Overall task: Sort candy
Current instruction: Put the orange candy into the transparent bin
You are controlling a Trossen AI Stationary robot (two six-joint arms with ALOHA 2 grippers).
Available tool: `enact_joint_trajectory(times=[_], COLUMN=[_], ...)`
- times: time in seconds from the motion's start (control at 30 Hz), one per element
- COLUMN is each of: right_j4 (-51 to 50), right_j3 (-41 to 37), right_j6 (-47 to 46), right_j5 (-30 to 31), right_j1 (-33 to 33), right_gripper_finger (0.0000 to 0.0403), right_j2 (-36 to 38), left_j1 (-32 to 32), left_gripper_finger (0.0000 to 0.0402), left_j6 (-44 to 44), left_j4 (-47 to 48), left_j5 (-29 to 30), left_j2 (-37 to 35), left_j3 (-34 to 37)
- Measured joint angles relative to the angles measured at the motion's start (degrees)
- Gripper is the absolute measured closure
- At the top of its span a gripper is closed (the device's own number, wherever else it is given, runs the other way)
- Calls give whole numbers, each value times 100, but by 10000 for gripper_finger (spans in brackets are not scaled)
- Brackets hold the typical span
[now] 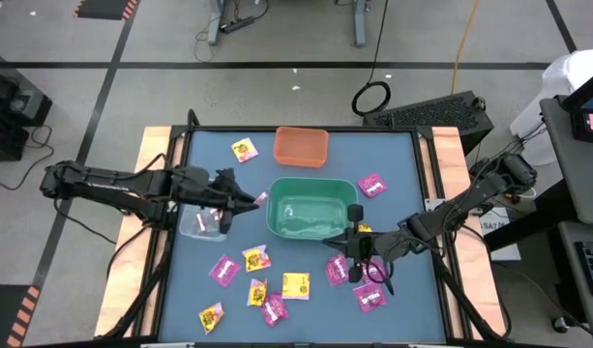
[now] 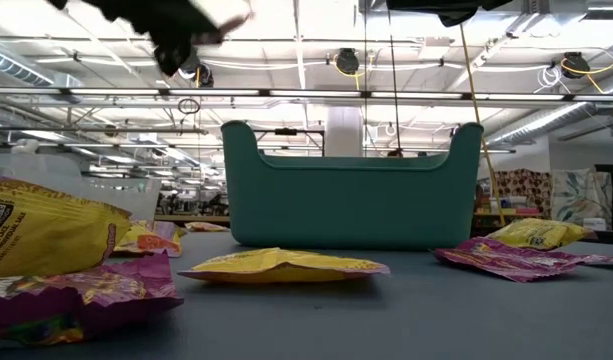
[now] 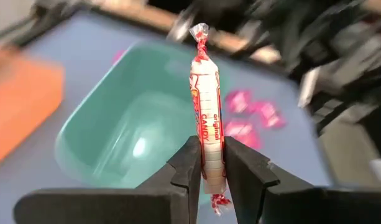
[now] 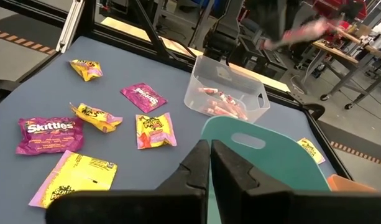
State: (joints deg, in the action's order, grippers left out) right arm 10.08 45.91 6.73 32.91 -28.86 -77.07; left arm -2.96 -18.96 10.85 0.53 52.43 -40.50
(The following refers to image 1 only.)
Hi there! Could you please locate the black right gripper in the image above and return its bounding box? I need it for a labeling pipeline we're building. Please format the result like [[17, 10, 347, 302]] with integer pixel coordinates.
[[323, 205, 408, 284]]

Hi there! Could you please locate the purple Skittles pack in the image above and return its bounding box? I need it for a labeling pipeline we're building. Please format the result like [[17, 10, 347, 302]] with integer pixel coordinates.
[[357, 172, 389, 199], [323, 252, 351, 288], [351, 282, 388, 314], [259, 291, 291, 329], [361, 260, 389, 285], [208, 253, 243, 288]]

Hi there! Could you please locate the white paper sign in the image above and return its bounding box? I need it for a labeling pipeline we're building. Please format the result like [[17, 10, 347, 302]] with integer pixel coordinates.
[[479, 206, 522, 263]]

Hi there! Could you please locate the grey desk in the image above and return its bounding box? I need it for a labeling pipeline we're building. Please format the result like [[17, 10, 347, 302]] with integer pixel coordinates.
[[539, 96, 593, 226]]

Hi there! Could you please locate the black computer tower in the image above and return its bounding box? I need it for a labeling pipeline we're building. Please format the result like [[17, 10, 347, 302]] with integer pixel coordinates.
[[362, 90, 495, 157]]

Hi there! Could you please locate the yellow hanging cable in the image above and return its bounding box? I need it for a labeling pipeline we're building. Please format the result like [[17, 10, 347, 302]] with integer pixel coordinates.
[[450, 0, 482, 96]]

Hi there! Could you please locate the white plastic bag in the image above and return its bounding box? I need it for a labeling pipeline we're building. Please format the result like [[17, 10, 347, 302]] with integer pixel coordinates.
[[508, 48, 593, 166]]

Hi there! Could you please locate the green plastic bin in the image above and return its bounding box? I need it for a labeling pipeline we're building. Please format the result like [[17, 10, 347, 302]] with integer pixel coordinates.
[[265, 176, 360, 242]]

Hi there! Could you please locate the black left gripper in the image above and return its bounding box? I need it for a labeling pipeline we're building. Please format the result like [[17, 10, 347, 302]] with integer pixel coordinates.
[[206, 167, 259, 236]]

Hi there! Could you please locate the black table frame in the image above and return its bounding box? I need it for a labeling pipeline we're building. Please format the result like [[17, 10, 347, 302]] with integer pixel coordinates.
[[153, 123, 456, 348]]

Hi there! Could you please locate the black monitor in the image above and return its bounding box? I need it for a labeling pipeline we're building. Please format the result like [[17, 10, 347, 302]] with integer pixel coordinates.
[[560, 66, 593, 146]]

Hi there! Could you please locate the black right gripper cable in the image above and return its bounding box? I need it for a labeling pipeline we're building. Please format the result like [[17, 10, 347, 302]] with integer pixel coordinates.
[[368, 260, 397, 297]]

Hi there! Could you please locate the black power strip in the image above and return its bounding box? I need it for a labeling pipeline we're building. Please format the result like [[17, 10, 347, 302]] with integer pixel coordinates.
[[219, 15, 256, 36]]

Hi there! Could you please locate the clear plastic bin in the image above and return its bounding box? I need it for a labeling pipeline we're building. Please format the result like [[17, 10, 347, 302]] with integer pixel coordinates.
[[178, 192, 230, 244]]

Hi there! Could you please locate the black orange-striped floor mat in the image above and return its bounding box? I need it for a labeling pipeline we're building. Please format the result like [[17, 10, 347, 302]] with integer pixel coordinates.
[[0, 283, 43, 348], [73, 0, 140, 21]]

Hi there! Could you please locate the black hanging coiled cable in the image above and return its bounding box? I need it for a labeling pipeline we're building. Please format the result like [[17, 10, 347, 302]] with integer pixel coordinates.
[[350, 0, 392, 118]]

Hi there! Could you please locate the black equipment box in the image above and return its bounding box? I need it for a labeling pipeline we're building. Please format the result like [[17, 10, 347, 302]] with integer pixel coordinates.
[[0, 45, 54, 162]]

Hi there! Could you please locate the black floor cable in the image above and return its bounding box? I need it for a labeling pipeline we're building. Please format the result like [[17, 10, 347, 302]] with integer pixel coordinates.
[[0, 124, 56, 191]]

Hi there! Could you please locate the black diagonal brace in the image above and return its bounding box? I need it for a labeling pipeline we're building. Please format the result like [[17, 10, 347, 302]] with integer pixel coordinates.
[[102, 230, 175, 339], [429, 231, 513, 342]]

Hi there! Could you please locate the wooden side board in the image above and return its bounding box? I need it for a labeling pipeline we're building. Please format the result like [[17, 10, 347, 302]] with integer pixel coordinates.
[[418, 126, 509, 339], [93, 126, 187, 338]]

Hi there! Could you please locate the grey desk leg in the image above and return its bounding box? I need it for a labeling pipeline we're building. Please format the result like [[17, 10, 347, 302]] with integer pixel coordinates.
[[351, 0, 369, 48], [207, 0, 226, 47]]

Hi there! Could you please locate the orange plastic bin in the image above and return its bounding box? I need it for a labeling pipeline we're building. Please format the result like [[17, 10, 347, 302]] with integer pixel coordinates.
[[273, 126, 330, 169]]

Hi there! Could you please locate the grey side table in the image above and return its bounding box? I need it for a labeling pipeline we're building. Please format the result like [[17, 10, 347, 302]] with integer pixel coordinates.
[[558, 220, 593, 339]]

